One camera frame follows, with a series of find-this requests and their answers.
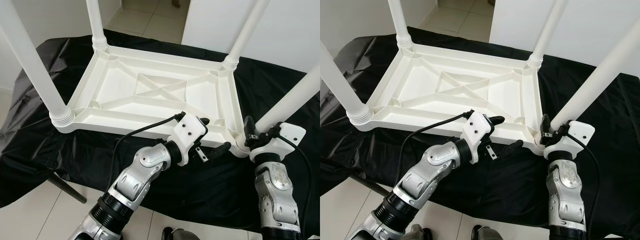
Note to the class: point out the white tapered plastic table leg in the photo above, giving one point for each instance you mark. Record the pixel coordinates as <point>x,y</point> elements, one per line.
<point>600,75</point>
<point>345,85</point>
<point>95,20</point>
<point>398,20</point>
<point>547,30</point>
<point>295,95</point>
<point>30,60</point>
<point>247,30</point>

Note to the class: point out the black table cloth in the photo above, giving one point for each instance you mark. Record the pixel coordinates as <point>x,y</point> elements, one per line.
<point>500,200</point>
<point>210,195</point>

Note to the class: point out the grey right robot foot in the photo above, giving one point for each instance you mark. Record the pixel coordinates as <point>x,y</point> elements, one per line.
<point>490,234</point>
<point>182,235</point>

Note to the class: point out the grey robot foot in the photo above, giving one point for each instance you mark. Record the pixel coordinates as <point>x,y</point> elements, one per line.
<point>182,235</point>
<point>415,232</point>
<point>490,234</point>

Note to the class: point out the grey left robot foot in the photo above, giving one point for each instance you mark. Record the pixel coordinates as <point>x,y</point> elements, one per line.
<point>415,232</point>

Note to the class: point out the black metal table leg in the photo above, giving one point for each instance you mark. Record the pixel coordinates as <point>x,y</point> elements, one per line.
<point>67,187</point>
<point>372,184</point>

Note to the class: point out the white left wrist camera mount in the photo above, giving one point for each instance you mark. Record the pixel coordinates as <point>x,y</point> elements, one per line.
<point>480,130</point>
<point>187,132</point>

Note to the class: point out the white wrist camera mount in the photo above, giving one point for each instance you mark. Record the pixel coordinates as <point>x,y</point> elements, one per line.
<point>480,130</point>
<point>580,132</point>
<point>290,135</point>
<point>187,132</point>

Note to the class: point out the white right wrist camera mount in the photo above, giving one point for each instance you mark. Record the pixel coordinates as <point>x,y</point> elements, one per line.
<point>290,135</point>
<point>580,132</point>

